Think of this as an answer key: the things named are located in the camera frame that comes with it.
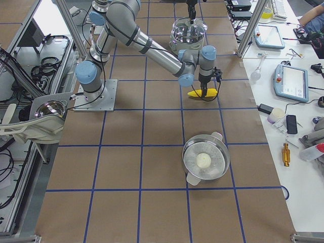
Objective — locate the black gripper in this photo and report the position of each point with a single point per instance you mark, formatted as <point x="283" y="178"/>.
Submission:
<point x="203" y="82"/>
<point x="190" y="5"/>

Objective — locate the yellow corn cob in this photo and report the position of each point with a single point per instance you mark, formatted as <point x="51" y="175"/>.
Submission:
<point x="210" y="93"/>

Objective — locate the glass pot lid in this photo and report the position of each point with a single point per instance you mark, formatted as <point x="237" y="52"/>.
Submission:
<point x="183" y="32"/>

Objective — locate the person forearm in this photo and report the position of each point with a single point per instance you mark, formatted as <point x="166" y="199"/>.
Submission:
<point x="311" y="14"/>

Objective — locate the grey-green cooking pot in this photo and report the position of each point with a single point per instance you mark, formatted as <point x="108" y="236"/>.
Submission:
<point x="176" y="46"/>

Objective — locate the steel steamer pot with bun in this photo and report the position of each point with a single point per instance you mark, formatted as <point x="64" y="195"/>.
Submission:
<point x="204" y="143"/>

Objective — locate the white plastic bulb tool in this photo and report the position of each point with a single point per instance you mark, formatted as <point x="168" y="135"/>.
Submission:
<point x="256" y="74"/>

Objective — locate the black power adapter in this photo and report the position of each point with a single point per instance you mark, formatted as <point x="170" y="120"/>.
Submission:
<point x="265" y="108"/>

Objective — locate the white steamed bun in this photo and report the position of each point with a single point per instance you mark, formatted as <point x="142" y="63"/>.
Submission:
<point x="203" y="160"/>

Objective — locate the white cup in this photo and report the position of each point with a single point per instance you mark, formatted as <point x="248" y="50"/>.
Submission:
<point x="275" y="115"/>

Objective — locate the blue teach pendant far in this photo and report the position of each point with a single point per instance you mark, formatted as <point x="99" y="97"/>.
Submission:
<point x="268" y="36"/>

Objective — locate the blue teach pendant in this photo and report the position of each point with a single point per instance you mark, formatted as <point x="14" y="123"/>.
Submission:
<point x="291" y="83"/>
<point x="268" y="36"/>

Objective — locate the blue teach pendant near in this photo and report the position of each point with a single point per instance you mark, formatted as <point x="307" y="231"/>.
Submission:
<point x="291" y="83"/>

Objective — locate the white keyboard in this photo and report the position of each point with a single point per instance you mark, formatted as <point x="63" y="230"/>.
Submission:
<point x="278" y="9"/>

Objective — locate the black smartphone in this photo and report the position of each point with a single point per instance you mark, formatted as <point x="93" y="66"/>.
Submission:
<point x="291" y="123"/>

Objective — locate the gold metal cylinder tool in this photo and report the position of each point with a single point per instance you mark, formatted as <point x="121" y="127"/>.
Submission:
<point x="286" y="155"/>

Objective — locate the steel bowl on tray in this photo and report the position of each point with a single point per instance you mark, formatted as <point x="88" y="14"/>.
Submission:
<point x="51" y="107"/>

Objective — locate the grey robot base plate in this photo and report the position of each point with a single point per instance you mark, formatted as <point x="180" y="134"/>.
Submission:
<point x="102" y="100"/>

